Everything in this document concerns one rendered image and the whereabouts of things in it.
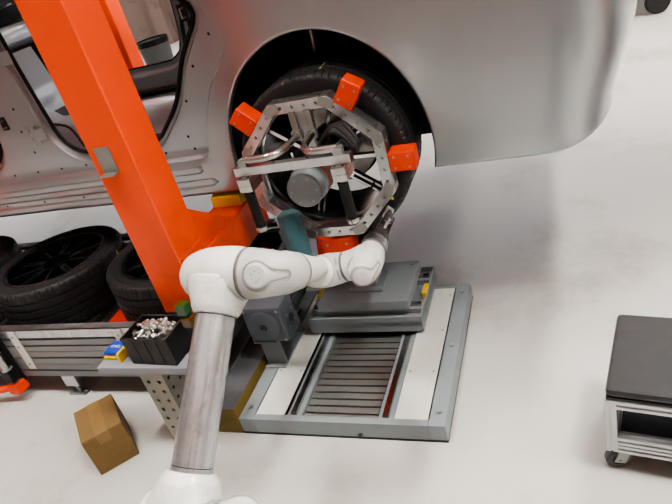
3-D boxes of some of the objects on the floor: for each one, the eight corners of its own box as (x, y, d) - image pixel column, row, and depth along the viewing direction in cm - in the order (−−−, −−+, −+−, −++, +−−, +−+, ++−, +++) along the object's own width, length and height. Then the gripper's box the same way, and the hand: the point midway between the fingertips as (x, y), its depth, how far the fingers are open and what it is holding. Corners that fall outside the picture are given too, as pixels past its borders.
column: (211, 428, 246) (171, 349, 226) (200, 448, 239) (157, 367, 218) (190, 427, 250) (149, 349, 230) (178, 447, 242) (134, 367, 222)
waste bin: (188, 73, 923) (172, 32, 894) (163, 85, 897) (146, 43, 868) (171, 74, 955) (156, 34, 926) (146, 85, 929) (130, 44, 900)
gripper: (375, 260, 214) (389, 225, 233) (395, 235, 207) (408, 202, 225) (357, 248, 214) (372, 214, 233) (376, 223, 206) (391, 190, 225)
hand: (388, 213), depth 226 cm, fingers closed
